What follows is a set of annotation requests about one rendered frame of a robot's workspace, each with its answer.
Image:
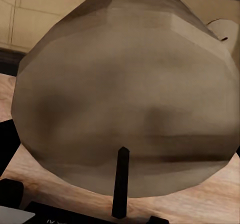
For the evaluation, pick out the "cabinet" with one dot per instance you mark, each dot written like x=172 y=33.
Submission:
x=24 y=22

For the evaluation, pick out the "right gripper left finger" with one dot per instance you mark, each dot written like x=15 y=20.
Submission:
x=9 y=143

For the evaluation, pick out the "pillar candle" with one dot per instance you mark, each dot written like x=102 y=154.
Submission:
x=228 y=32
x=130 y=99

